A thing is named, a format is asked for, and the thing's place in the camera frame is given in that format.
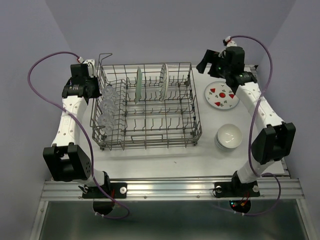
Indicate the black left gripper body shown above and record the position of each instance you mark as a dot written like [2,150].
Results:
[93,82]

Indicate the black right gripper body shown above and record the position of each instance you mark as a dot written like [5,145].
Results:
[219,68]

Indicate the white strawberry plate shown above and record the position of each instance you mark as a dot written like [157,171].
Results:
[220,96]

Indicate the grey wire dish rack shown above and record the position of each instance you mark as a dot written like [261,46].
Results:
[150,123]

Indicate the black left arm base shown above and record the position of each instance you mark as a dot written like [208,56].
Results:
[106,197]

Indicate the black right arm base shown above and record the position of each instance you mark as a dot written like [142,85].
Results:
[240,193]

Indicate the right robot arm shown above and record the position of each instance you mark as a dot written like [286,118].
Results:
[275,136]

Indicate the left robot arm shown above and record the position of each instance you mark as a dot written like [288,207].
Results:
[66,160]

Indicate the clear faceted glass far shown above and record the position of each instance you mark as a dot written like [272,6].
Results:
[110,93]

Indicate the clear faceted glass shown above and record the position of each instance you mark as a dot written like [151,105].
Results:
[107,121]
[110,93]
[107,106]

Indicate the clear faceted glass middle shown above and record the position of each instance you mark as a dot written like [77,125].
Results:
[107,106]

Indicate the clear faceted glass near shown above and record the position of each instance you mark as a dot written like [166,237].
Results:
[107,121]

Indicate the teal floral plate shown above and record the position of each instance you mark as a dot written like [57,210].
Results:
[138,85]

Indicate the white blue striped plate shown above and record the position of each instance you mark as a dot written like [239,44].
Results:
[163,82]

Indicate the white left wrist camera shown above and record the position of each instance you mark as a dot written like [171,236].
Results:
[91,65]

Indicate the aluminium mounting rail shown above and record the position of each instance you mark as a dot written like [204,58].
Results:
[177,189]

